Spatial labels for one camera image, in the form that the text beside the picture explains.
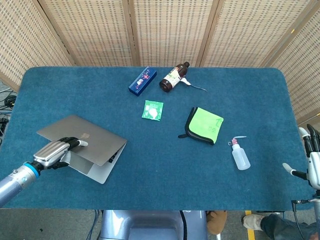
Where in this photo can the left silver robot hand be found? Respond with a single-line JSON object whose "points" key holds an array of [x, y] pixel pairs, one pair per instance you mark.
{"points": [[51, 155]]}

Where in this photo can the silver laptop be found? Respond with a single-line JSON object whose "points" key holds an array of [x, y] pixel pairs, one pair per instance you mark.
{"points": [[82, 130]]}

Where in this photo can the green folded microfibre cloth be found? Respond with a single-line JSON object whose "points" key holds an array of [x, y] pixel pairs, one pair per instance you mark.
{"points": [[203, 123]]}

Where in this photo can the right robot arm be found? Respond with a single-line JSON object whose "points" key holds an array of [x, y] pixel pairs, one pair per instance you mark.
{"points": [[317, 194]]}

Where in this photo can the brown shoe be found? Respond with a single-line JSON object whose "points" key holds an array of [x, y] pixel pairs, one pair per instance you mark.
{"points": [[216, 222]]}

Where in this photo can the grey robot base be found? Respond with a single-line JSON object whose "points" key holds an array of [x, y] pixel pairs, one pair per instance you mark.
{"points": [[150, 225]]}

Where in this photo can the white shoe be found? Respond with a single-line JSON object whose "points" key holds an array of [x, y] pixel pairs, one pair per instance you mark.
{"points": [[252, 222]]}

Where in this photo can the white plastic squeeze bottle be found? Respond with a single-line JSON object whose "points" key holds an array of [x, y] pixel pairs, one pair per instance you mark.
{"points": [[240, 158]]}

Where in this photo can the blue carpet table cover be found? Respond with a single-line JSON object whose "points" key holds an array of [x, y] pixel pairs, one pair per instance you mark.
{"points": [[162, 162]]}

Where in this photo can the person's leg in jeans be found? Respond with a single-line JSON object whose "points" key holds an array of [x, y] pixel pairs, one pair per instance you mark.
{"points": [[287, 226]]}

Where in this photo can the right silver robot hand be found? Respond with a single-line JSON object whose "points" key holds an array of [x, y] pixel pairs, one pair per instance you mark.
{"points": [[314, 167]]}

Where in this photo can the brown glass bottle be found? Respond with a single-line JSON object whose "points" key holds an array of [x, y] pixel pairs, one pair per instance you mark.
{"points": [[172, 78]]}

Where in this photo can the dark blue patterned box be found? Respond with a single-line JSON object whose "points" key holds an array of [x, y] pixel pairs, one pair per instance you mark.
{"points": [[142, 81]]}

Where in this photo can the green foil sachet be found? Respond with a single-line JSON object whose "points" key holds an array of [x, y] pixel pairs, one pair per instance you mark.
{"points": [[152, 110]]}

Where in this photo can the woven bamboo folding screen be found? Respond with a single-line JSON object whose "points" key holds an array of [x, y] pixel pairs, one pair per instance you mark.
{"points": [[170, 30]]}

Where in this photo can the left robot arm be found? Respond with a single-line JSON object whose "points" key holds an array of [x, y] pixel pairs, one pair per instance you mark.
{"points": [[12, 182]]}

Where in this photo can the pink binder clip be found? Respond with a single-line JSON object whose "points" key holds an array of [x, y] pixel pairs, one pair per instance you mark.
{"points": [[234, 142]]}

